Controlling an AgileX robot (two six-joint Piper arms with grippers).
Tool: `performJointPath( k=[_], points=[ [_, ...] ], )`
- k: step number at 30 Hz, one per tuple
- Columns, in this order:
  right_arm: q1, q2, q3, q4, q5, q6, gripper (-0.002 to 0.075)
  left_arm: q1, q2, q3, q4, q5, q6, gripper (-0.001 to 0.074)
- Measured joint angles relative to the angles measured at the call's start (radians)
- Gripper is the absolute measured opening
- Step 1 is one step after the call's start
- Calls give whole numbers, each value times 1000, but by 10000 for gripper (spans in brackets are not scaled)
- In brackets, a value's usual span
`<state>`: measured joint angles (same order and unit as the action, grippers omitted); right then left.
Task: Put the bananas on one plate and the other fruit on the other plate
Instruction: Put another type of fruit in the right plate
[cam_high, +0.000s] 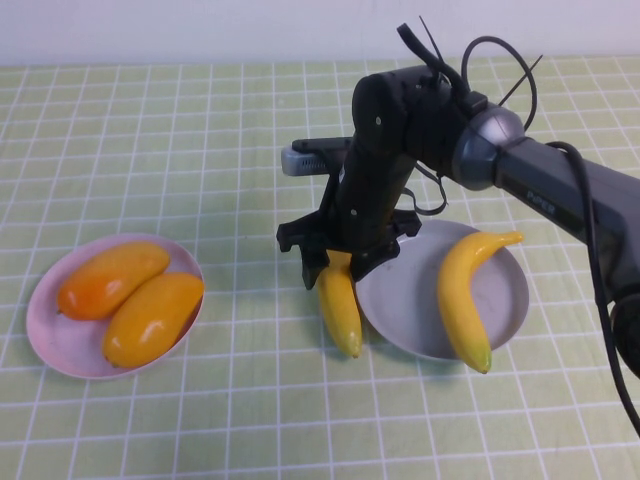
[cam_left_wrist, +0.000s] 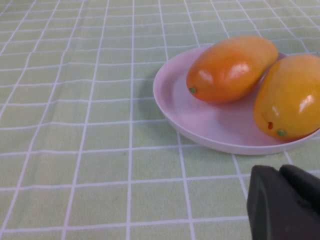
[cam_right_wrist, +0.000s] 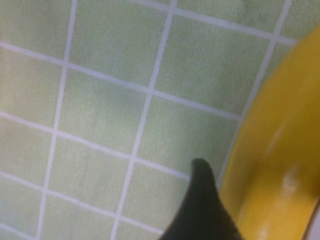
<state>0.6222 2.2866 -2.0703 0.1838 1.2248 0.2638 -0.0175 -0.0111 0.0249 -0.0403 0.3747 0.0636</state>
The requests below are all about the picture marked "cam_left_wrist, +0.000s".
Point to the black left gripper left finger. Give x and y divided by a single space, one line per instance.
270 212

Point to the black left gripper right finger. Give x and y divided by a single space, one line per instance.
305 185

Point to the yellow mango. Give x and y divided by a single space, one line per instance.
287 100

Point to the orange mango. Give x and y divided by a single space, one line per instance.
230 72

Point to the pink plate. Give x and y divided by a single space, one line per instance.
212 125

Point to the green checkered tablecloth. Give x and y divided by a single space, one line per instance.
75 125

